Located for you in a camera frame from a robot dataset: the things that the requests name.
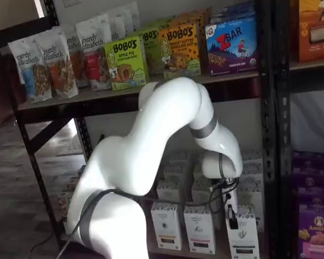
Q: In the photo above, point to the yellow Bobo's peanut butter box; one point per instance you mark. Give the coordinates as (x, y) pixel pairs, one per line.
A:
(179, 51)
(203, 32)

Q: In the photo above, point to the green Bobo's apple pie box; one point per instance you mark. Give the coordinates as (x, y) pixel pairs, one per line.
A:
(127, 64)
(151, 46)

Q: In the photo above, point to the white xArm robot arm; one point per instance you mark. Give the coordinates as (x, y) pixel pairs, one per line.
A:
(151, 135)

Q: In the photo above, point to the purple Annie's box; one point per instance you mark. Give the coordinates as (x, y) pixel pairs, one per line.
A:
(316, 232)
(307, 164)
(313, 190)

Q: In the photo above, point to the orange label granola bag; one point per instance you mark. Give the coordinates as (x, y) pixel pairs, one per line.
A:
(62, 70)

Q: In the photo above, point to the red label granola bag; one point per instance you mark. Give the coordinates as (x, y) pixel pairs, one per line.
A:
(94, 59)

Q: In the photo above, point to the blue Z Bar box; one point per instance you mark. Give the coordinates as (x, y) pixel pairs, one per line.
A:
(232, 46)
(232, 12)

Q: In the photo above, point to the white granola bag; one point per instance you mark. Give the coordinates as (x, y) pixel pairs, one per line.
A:
(71, 46)
(133, 16)
(116, 24)

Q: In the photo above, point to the white box green strip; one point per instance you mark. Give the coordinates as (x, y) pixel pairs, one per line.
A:
(251, 159)
(249, 201)
(251, 178)
(244, 240)

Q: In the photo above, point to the black metal shelf frame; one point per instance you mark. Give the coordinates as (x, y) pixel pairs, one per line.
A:
(264, 108)
(282, 121)

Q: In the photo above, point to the tan snack shelf board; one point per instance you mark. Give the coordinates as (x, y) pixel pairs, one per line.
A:
(70, 98)

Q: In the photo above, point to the blue label granola bag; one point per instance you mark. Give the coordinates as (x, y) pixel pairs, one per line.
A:
(32, 73)

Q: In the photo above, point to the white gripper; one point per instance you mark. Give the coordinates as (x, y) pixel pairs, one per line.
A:
(232, 199)

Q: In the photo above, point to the orange snack box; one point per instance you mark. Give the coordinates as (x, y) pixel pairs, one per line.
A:
(316, 29)

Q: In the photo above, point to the white box pink strip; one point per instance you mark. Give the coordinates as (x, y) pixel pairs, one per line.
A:
(197, 171)
(201, 194)
(199, 232)

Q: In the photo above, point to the white box yellow strip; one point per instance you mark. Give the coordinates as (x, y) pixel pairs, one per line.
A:
(181, 159)
(168, 191)
(166, 226)
(175, 174)

